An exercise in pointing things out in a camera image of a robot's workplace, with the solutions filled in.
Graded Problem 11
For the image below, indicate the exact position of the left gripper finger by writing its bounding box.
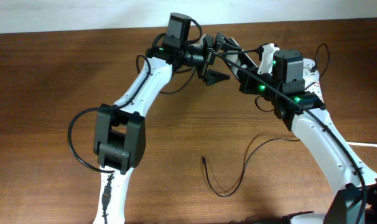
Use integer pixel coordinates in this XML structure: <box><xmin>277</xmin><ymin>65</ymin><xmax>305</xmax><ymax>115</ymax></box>
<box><xmin>214</xmin><ymin>32</ymin><xmax>242</xmax><ymax>52</ymax></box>
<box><xmin>203</xmin><ymin>70</ymin><xmax>230</xmax><ymax>86</ymax></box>

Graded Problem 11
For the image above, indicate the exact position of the black smartphone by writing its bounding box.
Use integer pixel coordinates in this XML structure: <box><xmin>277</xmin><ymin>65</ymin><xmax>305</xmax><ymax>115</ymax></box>
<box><xmin>226</xmin><ymin>37</ymin><xmax>258</xmax><ymax>81</ymax></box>

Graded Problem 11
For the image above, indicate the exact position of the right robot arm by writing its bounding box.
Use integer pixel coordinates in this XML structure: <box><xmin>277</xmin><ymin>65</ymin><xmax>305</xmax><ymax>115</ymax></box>
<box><xmin>231</xmin><ymin>44</ymin><xmax>377</xmax><ymax>223</ymax></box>

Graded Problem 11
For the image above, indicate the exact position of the black charging cable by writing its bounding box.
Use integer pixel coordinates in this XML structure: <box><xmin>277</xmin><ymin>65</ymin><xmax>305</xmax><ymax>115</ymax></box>
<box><xmin>202</xmin><ymin>43</ymin><xmax>330</xmax><ymax>198</ymax></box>

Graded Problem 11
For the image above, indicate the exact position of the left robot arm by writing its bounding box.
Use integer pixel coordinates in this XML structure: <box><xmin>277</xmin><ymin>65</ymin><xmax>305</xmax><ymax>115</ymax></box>
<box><xmin>93</xmin><ymin>12</ymin><xmax>241</xmax><ymax>223</ymax></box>

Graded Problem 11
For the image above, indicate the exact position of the white power strip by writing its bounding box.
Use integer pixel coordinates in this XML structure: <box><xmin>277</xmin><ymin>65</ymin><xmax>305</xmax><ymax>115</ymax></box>
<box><xmin>303</xmin><ymin>58</ymin><xmax>324</xmax><ymax>102</ymax></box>

